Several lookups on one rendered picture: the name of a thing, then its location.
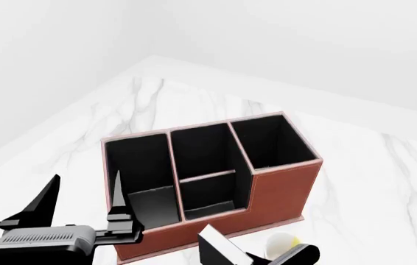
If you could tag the white and yellow round object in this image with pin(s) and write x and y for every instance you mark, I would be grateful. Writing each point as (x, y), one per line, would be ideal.
(280, 243)

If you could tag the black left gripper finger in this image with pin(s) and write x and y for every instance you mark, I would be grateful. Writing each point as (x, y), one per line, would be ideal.
(119, 201)
(42, 204)

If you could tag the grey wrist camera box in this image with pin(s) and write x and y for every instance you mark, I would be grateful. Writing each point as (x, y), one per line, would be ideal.
(42, 237)
(289, 254)

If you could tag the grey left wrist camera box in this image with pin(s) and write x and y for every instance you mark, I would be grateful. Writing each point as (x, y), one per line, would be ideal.
(42, 237)

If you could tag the brown leather desk caddy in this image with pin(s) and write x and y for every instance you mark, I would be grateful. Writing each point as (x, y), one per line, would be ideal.
(282, 193)

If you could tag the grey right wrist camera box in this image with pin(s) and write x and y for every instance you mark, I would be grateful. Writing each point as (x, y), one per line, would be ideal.
(289, 254)

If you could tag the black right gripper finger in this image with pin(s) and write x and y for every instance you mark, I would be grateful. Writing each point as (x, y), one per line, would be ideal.
(259, 259)

